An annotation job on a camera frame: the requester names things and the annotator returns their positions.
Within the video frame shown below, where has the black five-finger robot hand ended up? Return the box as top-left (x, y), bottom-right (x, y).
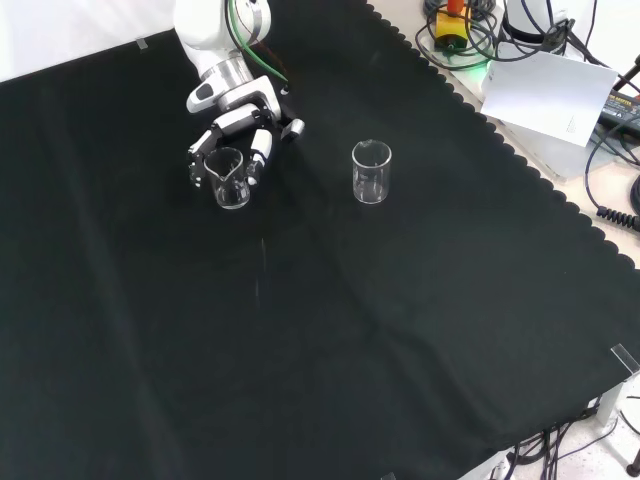
top-left (186, 74), bottom-right (307, 190)

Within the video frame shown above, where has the clear glass beaker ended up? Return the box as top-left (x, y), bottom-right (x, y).
top-left (202, 146), bottom-right (251, 210)
top-left (350, 138), bottom-right (393, 206)

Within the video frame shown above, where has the yellow stop button box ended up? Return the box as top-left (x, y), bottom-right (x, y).
top-left (433, 0), bottom-right (472, 54)

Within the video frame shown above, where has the black cloth with scalloped edge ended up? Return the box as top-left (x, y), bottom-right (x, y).
top-left (0, 0), bottom-right (640, 480)

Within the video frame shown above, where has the black power adapter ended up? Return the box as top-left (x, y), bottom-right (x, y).
top-left (597, 89), bottom-right (640, 129)

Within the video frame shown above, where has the black tripod leg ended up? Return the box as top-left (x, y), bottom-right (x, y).
top-left (613, 53), bottom-right (640, 94)

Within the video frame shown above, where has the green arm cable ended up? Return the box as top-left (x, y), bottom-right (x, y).
top-left (224, 0), bottom-right (292, 85)

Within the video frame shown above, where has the dark cable bundle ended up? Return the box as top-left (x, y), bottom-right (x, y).
top-left (414, 0), bottom-right (501, 71)

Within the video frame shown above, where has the black adapter cable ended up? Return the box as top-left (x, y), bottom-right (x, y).
top-left (583, 122), bottom-right (640, 211)

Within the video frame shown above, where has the black coiled cable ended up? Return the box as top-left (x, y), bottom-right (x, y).
top-left (595, 205), bottom-right (640, 230)

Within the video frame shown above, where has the black floor cable bundle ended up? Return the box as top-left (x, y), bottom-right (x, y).
top-left (499, 418), bottom-right (604, 480)

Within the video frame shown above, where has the white metal bracket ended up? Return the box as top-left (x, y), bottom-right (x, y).
top-left (597, 372), bottom-right (640, 427)

